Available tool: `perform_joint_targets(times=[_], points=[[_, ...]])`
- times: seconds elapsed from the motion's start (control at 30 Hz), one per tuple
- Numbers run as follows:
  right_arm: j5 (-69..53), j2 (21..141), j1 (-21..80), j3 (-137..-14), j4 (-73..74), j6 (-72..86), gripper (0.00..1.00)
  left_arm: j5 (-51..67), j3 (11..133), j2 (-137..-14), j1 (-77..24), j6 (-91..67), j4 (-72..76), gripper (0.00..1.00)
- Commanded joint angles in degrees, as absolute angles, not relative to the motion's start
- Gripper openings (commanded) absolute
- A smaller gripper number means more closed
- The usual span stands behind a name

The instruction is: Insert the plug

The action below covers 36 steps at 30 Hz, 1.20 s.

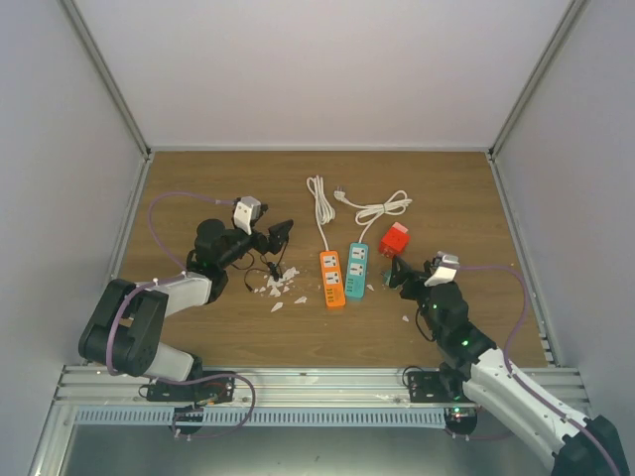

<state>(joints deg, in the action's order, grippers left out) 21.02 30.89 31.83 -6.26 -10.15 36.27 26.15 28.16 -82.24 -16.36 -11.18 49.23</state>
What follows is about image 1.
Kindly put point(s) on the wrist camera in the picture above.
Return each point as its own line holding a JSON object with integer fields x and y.
{"x": 246, "y": 212}
{"x": 444, "y": 268}

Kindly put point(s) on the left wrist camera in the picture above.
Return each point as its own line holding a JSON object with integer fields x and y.
{"x": 246, "y": 212}

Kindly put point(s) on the orange power strip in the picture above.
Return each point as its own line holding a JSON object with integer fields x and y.
{"x": 332, "y": 280}

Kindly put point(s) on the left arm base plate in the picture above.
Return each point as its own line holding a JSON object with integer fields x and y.
{"x": 210, "y": 392}

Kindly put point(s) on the black charger with cable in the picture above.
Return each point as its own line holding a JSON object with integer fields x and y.
{"x": 270, "y": 268}

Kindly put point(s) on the aluminium rail frame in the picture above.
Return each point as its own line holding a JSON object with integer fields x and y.
{"x": 283, "y": 421}

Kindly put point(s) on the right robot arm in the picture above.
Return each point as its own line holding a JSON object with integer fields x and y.
{"x": 475, "y": 368}

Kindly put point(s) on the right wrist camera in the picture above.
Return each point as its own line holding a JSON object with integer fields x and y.
{"x": 444, "y": 268}

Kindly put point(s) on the red cube socket adapter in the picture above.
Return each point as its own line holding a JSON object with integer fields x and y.
{"x": 394, "y": 241}

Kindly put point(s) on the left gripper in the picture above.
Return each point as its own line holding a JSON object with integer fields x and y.
{"x": 274, "y": 244}

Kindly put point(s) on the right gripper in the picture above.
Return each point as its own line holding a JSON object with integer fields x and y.
{"x": 397, "y": 280}

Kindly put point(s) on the teal power strip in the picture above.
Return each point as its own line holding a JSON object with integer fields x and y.
{"x": 356, "y": 271}

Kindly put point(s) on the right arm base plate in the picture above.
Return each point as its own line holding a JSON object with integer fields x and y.
{"x": 442, "y": 386}

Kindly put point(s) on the white plastic shards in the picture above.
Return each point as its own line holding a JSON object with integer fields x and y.
{"x": 286, "y": 290}

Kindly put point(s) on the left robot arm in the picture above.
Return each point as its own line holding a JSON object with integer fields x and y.
{"x": 124, "y": 331}

